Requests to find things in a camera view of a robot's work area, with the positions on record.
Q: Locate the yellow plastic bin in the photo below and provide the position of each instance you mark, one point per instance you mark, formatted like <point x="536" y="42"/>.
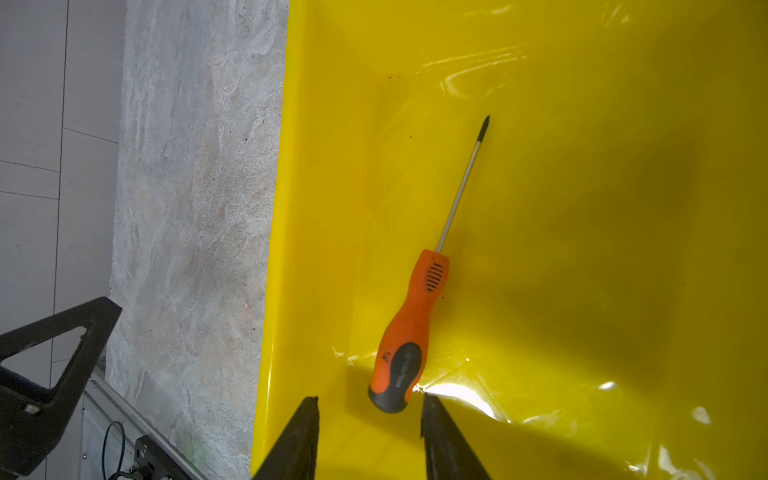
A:
<point x="605" y="314"/>

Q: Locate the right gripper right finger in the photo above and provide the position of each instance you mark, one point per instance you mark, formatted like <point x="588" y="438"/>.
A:
<point x="447" y="452"/>

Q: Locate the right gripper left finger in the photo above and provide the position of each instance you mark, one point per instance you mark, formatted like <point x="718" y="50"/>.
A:
<point x="294" y="454"/>

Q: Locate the orange black handled screwdriver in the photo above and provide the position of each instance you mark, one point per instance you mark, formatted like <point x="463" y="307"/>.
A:
<point x="402" y="353"/>

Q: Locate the aluminium mounting rail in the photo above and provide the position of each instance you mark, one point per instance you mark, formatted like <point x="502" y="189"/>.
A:
<point x="101" y="434"/>

